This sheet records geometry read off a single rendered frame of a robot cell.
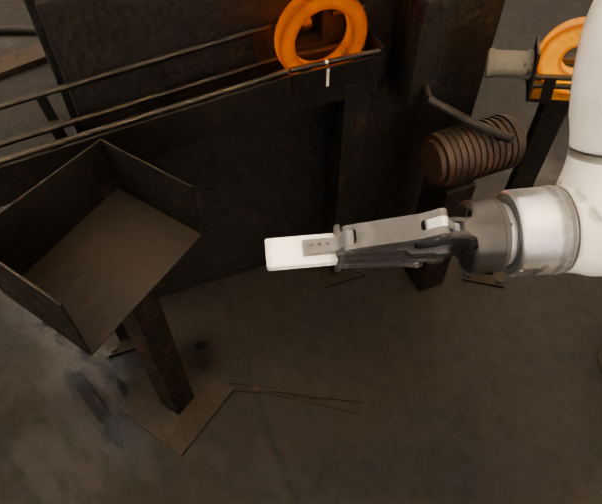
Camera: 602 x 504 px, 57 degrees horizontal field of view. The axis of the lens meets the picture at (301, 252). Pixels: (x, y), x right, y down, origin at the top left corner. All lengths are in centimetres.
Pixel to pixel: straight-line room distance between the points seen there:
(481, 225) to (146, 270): 57
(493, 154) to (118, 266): 83
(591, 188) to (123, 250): 70
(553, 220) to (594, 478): 103
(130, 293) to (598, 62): 70
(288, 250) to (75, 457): 104
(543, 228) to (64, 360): 131
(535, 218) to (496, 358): 104
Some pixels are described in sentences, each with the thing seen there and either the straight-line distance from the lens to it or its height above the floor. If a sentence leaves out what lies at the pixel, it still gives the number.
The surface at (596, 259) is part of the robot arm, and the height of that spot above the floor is 90.
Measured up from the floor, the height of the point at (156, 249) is 60.
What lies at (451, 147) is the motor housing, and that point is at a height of 53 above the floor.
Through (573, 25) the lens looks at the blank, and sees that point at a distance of 124.
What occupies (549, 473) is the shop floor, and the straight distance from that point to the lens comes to 149.
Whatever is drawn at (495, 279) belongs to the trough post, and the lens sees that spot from 171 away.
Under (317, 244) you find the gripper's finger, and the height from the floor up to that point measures 91.
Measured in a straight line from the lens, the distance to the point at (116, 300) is 92.
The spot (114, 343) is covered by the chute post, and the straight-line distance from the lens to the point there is 159.
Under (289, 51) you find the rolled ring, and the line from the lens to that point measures 111.
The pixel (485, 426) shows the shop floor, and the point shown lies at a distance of 149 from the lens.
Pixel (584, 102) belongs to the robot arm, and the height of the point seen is 101.
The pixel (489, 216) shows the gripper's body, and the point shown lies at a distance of 56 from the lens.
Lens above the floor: 132
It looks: 51 degrees down
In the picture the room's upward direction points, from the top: straight up
